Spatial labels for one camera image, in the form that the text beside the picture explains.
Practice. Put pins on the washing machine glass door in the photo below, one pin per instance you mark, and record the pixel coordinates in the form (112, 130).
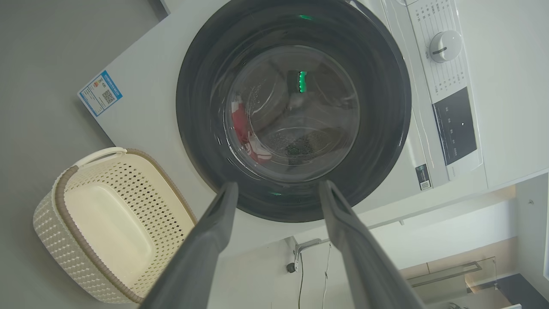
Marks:
(377, 128)

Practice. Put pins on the white washing machine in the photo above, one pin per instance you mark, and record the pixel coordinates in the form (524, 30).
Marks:
(146, 86)

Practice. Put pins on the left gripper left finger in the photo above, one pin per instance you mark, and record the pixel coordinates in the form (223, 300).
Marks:
(193, 257)

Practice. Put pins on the red white striped jersey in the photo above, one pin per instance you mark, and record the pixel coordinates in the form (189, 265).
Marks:
(240, 124)

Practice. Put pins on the white control knob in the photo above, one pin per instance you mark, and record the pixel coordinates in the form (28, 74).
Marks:
(445, 46)

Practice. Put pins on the small QR sticker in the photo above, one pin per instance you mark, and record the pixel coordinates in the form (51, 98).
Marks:
(423, 177)

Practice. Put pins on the blue energy label sticker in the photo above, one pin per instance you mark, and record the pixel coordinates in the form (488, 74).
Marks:
(101, 93)

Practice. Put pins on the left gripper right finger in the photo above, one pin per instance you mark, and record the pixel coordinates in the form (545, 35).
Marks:
(364, 262)

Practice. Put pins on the black washer display panel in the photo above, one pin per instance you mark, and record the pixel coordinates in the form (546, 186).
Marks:
(454, 126)

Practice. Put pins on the cream perforated laundry basket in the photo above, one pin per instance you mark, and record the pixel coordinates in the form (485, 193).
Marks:
(107, 227)

